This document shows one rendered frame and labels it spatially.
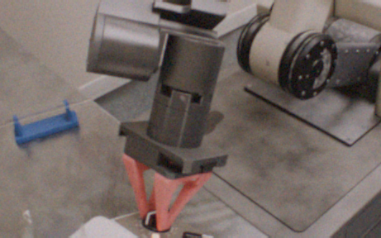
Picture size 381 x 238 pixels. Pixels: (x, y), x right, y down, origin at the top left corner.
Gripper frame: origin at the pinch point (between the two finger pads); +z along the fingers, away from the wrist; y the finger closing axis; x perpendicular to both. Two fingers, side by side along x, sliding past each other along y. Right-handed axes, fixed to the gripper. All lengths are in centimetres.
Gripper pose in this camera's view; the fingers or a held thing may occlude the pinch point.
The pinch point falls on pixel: (155, 216)
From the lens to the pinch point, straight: 53.0
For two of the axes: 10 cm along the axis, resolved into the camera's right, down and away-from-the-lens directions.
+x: 5.9, -0.7, 8.0
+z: -2.5, 9.3, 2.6
